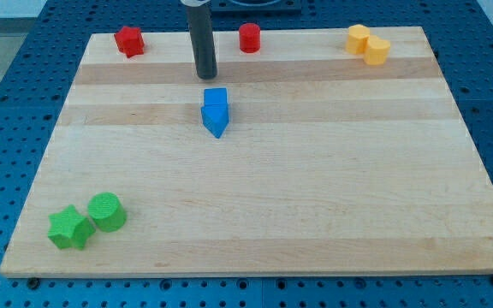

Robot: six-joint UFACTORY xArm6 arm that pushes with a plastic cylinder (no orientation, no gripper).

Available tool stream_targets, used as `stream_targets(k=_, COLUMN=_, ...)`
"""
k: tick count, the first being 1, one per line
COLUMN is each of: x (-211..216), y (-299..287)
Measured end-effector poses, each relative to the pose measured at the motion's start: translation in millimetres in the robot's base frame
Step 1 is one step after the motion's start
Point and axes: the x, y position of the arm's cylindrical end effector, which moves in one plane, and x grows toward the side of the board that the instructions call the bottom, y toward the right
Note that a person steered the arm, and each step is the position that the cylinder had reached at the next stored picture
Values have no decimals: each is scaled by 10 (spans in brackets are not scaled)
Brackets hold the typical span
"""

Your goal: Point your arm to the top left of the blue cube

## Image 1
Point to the blue cube block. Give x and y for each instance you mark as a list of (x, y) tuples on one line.
[(215, 96)]

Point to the wooden board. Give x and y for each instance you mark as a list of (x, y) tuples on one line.
[(328, 166)]

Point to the yellow hexagonal block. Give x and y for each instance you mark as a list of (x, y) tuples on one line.
[(357, 36)]

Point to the green star block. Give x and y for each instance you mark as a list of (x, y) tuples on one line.
[(69, 229)]

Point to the green cylinder block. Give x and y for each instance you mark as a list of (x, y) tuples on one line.
[(107, 212)]

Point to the red cylinder block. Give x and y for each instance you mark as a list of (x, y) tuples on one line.
[(249, 37)]

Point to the yellow heart-shaped block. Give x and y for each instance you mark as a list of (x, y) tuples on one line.
[(376, 50)]

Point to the red star block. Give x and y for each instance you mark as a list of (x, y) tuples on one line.
[(129, 41)]

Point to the blue triangular prism block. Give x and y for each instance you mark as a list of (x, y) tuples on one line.
[(215, 118)]

